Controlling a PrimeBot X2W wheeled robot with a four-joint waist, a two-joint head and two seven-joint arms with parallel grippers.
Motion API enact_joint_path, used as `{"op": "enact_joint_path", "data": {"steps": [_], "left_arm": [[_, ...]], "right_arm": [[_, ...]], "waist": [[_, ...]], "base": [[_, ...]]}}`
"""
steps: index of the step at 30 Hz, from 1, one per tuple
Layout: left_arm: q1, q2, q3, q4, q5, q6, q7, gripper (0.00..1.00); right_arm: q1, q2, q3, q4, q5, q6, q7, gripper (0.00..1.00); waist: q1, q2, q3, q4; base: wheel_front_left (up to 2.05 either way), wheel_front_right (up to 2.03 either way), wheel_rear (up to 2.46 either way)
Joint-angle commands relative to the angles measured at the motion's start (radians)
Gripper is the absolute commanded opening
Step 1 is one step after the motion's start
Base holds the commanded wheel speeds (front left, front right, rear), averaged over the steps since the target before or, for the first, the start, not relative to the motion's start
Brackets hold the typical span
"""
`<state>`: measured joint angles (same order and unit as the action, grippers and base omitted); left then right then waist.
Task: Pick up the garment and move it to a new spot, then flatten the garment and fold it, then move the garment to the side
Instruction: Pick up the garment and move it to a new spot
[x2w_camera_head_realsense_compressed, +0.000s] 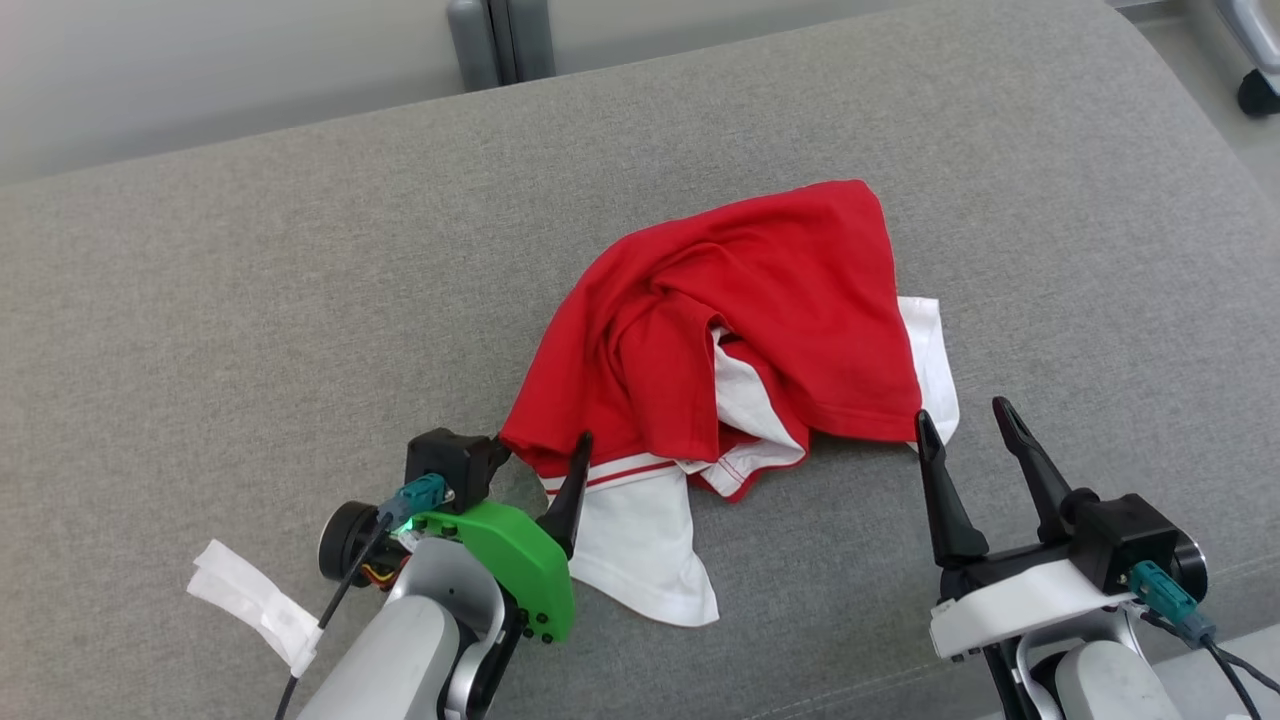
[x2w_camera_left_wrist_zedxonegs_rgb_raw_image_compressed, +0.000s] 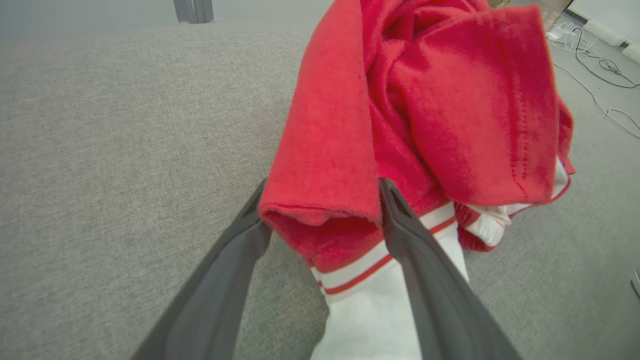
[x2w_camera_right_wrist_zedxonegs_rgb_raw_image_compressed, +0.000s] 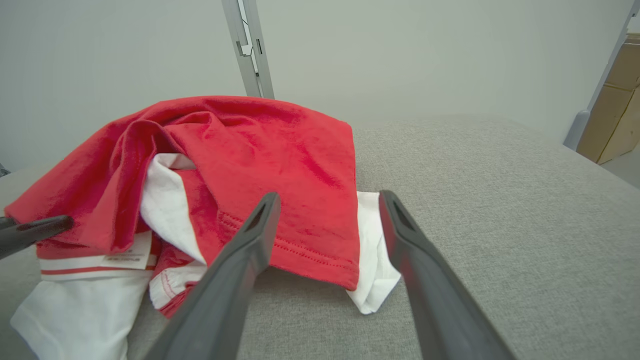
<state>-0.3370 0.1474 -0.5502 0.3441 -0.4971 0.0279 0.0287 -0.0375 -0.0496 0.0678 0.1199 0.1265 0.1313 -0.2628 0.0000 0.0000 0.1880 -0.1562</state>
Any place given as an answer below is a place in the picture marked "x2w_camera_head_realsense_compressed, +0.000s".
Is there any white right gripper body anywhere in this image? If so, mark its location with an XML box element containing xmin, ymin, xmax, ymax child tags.
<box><xmin>930</xmin><ymin>540</ymin><xmax>1136</xmax><ymax>661</ymax></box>

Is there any red white basketball jersey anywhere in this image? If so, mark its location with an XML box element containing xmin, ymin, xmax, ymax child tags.
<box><xmin>498</xmin><ymin>180</ymin><xmax>961</xmax><ymax>628</ymax></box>

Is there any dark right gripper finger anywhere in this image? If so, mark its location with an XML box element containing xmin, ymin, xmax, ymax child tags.
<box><xmin>915</xmin><ymin>410</ymin><xmax>990</xmax><ymax>569</ymax></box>
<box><xmin>993</xmin><ymin>396</ymin><xmax>1077</xmax><ymax>547</ymax></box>

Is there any black right round motor housing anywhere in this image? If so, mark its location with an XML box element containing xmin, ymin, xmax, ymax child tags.
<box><xmin>1172</xmin><ymin>538</ymin><xmax>1209</xmax><ymax>603</ymax></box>

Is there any grey chair base with caster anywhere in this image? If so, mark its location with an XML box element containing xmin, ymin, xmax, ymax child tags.
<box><xmin>1215</xmin><ymin>0</ymin><xmax>1280</xmax><ymax>118</ymax></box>

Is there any black round motor housing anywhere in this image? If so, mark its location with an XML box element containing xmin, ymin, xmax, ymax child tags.
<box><xmin>318</xmin><ymin>500</ymin><xmax>386</xmax><ymax>588</ymax></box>
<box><xmin>1172</xmin><ymin>538</ymin><xmax>1209</xmax><ymax>603</ymax></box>

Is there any white tape strip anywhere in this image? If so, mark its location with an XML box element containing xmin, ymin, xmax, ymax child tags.
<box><xmin>187</xmin><ymin>540</ymin><xmax>323</xmax><ymax>679</ymax></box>

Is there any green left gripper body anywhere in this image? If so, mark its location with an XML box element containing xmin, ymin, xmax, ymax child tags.
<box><xmin>408</xmin><ymin>500</ymin><xmax>577</xmax><ymax>644</ymax></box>

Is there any grey metal post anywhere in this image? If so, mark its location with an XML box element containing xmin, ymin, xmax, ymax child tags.
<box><xmin>447</xmin><ymin>0</ymin><xmax>556</xmax><ymax>91</ymax></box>

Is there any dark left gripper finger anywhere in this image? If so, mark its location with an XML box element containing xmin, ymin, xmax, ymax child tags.
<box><xmin>537</xmin><ymin>430</ymin><xmax>594</xmax><ymax>559</ymax></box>

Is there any black left round motor housing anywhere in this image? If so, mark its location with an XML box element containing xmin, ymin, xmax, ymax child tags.
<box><xmin>318</xmin><ymin>500</ymin><xmax>386</xmax><ymax>588</ymax></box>

